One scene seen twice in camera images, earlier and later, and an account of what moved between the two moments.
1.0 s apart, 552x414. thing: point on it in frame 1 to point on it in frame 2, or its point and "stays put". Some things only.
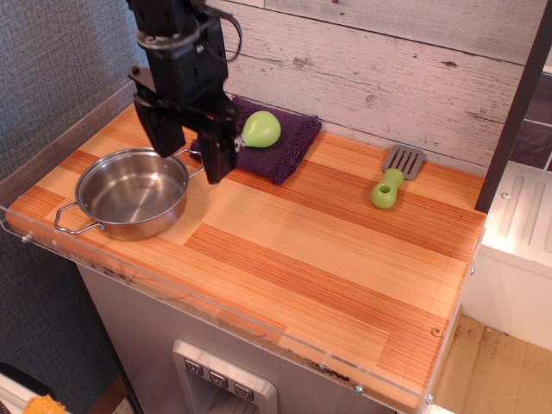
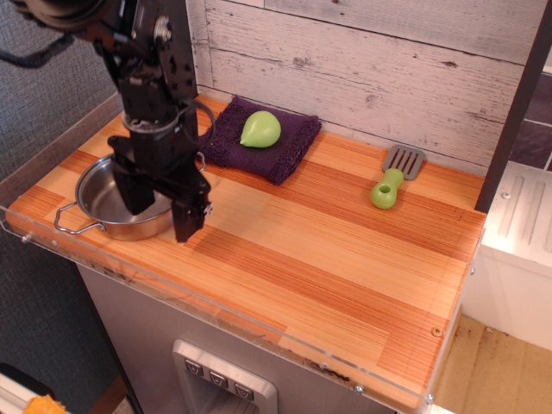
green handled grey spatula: [402, 161] stays put
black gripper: [187, 75] to [163, 145]
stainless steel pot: [133, 195] stays put
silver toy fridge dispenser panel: [207, 384] stays put
